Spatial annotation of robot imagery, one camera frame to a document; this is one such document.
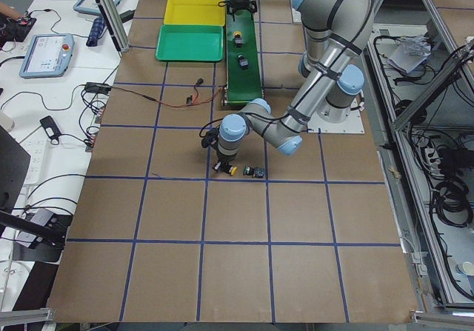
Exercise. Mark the green conveyor belt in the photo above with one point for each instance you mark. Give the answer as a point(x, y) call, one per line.
point(243, 73)

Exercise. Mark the aluminium frame post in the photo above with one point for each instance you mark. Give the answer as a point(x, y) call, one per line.
point(114, 25)

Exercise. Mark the green push button separate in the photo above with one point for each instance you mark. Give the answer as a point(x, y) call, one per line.
point(254, 172)

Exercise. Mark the green push button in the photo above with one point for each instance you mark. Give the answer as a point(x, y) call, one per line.
point(243, 63)

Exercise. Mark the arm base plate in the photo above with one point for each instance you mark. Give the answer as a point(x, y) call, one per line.
point(295, 10)
point(338, 113)

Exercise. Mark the blue plaid folded umbrella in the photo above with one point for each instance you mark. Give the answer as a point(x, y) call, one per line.
point(96, 31)

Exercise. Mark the green plastic tray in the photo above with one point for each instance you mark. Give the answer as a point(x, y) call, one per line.
point(201, 43)

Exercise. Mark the black power adapter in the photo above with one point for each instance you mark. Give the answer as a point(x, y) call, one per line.
point(52, 130)

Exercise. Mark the lower teach pendant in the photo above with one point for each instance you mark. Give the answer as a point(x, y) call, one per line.
point(48, 56)

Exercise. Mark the yellow plastic tray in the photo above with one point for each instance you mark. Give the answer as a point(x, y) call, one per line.
point(195, 12)

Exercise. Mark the yellow push button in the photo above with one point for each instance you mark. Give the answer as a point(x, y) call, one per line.
point(237, 39)
point(228, 169)

